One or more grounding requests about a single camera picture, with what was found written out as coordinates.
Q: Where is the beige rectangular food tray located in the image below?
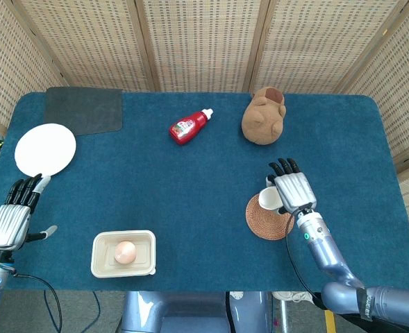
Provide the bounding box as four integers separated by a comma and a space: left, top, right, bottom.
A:
90, 230, 157, 279

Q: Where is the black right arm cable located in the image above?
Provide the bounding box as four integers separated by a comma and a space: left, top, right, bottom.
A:
284, 210, 325, 300

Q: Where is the white paper cup blue flower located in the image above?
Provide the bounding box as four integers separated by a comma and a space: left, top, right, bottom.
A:
258, 187, 285, 212

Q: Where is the bamboo folding screen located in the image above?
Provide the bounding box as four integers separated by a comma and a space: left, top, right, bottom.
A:
0, 0, 409, 257

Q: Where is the white round plate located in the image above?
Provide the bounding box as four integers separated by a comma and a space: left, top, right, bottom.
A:
14, 123, 78, 178

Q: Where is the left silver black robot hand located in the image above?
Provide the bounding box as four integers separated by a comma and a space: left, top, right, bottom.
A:
0, 173, 58, 251

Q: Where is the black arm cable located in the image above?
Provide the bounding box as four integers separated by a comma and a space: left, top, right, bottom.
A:
12, 272, 63, 333
284, 210, 325, 300

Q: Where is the dark grey rectangular mat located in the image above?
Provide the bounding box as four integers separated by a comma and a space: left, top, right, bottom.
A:
44, 87, 124, 137

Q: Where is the white shoe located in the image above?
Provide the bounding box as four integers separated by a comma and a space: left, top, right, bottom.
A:
272, 290, 313, 303

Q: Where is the blue floor cable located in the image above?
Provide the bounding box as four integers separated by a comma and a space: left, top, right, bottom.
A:
42, 289, 103, 333

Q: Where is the blue-grey robot torso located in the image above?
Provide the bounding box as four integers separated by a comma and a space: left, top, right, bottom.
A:
119, 290, 273, 333

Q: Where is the peach coloured ball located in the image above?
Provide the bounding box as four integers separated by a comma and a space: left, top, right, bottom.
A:
115, 241, 137, 264

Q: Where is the blue table cloth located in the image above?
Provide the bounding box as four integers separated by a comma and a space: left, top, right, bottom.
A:
0, 92, 409, 293

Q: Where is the brown plush toy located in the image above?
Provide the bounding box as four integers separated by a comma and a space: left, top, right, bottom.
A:
242, 86, 287, 146

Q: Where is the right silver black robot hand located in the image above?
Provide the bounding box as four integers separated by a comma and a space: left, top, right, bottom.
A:
266, 157, 318, 216

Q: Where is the round woven rattan coaster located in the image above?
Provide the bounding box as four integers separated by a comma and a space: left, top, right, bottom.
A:
245, 192, 295, 241

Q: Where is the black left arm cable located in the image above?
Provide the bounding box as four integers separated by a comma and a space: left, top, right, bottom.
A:
12, 272, 63, 333

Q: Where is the red bottle white cap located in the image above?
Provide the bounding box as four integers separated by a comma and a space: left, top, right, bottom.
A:
169, 108, 215, 147

